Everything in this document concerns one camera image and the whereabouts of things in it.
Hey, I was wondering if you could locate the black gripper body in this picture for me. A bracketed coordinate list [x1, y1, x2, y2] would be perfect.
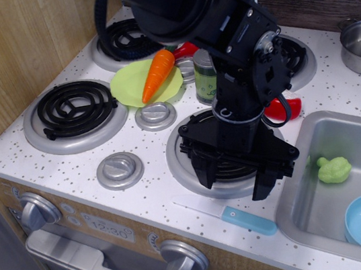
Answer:
[178, 111, 300, 177]

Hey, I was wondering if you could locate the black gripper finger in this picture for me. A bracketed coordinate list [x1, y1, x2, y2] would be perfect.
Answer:
[252, 165, 283, 201]
[191, 157, 218, 189]

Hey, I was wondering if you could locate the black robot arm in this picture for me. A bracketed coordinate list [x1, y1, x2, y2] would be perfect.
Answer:
[94, 0, 299, 200]

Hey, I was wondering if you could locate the yellow-green plate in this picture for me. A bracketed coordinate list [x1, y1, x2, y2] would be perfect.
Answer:
[110, 59, 184, 108]

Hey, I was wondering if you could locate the orange toy carrot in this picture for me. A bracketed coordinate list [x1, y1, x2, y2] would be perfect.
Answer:
[142, 49, 175, 103]

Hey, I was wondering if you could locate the red toy tomato piece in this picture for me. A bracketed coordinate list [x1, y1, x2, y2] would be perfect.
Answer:
[264, 91, 302, 122]

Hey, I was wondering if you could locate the silver sink basin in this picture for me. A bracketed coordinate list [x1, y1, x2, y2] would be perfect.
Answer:
[276, 111, 361, 261]

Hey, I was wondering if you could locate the green toy broccoli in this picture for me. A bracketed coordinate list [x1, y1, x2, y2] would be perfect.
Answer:
[317, 156, 352, 184]

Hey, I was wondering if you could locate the silver stovetop knob middle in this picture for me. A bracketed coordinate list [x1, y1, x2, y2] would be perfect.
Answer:
[135, 102, 177, 132]

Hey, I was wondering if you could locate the silver stovetop knob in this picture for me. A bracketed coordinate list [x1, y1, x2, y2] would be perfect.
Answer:
[135, 102, 177, 132]
[175, 56, 195, 84]
[96, 152, 144, 191]

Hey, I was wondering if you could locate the green toy can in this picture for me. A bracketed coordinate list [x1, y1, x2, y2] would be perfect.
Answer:
[193, 49, 216, 105]

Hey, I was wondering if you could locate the back right black burner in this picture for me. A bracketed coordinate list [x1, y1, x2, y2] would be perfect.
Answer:
[279, 34, 317, 92]

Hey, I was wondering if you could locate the silver stovetop knob front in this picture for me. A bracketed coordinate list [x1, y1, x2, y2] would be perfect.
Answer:
[96, 152, 144, 191]

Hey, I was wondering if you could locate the right silver oven knob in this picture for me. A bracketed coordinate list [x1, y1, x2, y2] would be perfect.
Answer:
[159, 240, 209, 270]

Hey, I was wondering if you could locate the silver oven knob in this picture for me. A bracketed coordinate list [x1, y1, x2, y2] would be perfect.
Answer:
[159, 240, 209, 270]
[19, 192, 62, 232]

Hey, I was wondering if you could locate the silver stovetop knob back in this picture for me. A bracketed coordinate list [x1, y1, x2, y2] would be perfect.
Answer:
[175, 56, 195, 84]

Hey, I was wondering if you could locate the red toy pepper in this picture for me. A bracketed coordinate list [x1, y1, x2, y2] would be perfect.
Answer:
[173, 42, 199, 60]

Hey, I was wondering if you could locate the front left black burner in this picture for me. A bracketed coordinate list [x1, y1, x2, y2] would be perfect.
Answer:
[23, 80, 128, 155]

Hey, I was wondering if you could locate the back left black burner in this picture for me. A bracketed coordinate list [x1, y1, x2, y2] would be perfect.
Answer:
[90, 19, 163, 73]

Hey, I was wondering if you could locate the left silver oven knob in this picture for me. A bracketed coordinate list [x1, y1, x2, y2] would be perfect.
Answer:
[19, 192, 62, 232]

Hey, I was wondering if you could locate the white knife blue handle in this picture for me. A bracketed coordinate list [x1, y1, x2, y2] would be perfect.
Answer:
[172, 195, 278, 236]

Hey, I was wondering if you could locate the silver oven door handle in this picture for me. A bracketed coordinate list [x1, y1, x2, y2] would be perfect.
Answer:
[23, 208, 194, 270]

